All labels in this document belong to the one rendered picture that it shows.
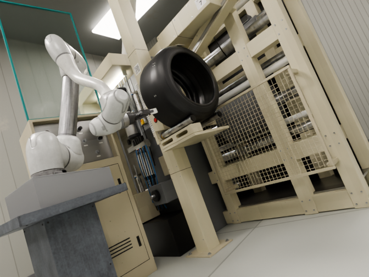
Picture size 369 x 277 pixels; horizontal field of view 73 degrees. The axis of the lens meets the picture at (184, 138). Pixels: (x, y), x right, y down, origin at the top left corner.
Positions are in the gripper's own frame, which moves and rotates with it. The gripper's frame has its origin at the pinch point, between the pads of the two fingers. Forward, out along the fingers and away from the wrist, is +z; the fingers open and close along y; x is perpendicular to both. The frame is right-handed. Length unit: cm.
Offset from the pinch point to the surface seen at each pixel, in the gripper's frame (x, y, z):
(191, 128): 20.1, -9.8, 14.4
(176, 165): 38, 27, 22
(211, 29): -45, -19, 75
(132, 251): 78, 58, -24
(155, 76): -19.6, -6.2, 9.9
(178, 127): 14.5, 3.2, 17.5
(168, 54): -30.9, -11.7, 24.0
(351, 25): -31, -59, 411
